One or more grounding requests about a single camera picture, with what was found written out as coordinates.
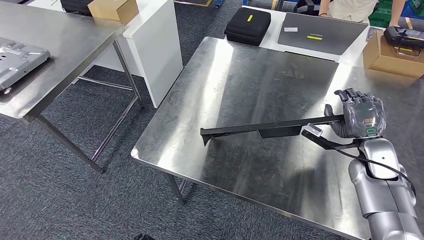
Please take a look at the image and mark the black handheld device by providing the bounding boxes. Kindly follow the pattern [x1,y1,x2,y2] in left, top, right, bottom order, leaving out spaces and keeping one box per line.
[383,25,424,51]

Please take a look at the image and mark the grey laptop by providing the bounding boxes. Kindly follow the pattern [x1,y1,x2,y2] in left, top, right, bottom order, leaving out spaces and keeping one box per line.
[276,12,370,57]

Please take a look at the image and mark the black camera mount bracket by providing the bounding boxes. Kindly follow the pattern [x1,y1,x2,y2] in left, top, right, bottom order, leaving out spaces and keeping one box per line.
[301,129,365,152]

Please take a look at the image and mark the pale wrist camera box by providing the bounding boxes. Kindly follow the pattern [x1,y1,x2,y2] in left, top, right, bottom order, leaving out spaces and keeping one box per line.
[305,123,324,137]

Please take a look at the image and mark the yellow floor tape strip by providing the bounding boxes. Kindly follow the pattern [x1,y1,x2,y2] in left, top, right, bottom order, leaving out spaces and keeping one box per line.
[173,0,214,8]

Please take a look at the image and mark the stainless steel workbench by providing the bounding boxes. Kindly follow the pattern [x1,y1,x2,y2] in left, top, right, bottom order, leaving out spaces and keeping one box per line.
[0,0,146,175]
[130,35,424,240]

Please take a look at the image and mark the black zip case yellow label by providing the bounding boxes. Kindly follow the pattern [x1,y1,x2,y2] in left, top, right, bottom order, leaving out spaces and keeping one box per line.
[60,0,94,17]
[224,7,273,47]

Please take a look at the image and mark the black plastic plate frame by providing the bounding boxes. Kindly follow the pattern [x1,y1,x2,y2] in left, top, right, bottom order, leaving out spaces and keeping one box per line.
[200,114,346,147]

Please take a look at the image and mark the green plastic crate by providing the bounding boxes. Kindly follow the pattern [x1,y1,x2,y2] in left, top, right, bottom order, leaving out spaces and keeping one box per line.
[368,0,392,28]
[409,0,424,16]

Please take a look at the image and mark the grey metal panel part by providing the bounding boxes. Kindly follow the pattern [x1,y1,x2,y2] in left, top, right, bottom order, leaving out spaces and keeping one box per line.
[0,37,51,92]

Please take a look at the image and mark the person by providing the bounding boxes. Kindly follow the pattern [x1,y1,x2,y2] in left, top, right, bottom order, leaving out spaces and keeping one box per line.
[317,0,408,28]

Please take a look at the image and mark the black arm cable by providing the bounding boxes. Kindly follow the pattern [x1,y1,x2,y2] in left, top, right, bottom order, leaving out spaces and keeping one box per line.
[334,147,417,196]

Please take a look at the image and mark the brown cardboard box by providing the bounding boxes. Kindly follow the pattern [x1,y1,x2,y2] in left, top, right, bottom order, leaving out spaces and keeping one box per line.
[361,29,424,80]
[87,0,140,26]

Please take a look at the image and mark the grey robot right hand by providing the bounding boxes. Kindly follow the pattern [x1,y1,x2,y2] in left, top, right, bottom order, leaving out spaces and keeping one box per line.
[323,87,388,139]

